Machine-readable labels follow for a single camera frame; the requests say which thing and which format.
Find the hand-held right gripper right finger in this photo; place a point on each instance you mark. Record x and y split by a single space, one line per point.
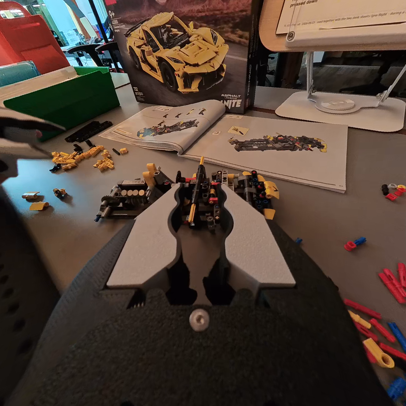
257 250

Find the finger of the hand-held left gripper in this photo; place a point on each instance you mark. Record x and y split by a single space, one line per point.
22 147
25 122

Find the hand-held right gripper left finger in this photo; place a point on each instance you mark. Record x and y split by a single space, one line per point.
146 247

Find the black yellow lego car chassis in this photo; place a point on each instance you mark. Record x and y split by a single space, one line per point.
133 193

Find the yellow lego connector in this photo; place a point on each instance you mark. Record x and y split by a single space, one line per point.
62 192

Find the pile of coloured lego pins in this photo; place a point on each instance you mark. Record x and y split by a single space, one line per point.
390 285

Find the yellow curved lego panel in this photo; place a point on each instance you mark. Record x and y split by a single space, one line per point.
39 206
30 195

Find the pile of yellow lego pieces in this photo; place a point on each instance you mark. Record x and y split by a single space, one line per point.
82 157

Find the black lego beam stack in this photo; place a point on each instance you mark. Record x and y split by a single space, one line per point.
88 131

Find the cluster of small lego bushes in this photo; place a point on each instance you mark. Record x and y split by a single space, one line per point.
395 192

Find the lego set box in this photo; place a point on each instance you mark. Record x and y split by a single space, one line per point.
177 57

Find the green plastic bin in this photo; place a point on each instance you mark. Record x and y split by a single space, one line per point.
63 101

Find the teal padded seat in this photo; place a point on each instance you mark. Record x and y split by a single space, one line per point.
19 73

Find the red armchair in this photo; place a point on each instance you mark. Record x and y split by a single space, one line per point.
31 38

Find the open instruction booklet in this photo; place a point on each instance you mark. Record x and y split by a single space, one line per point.
285 165

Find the black pole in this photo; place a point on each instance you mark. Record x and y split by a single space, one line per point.
98 19

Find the white wooden document stand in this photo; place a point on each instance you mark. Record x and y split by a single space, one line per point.
349 114

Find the printed instruction sheet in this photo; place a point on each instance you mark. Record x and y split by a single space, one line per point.
349 16

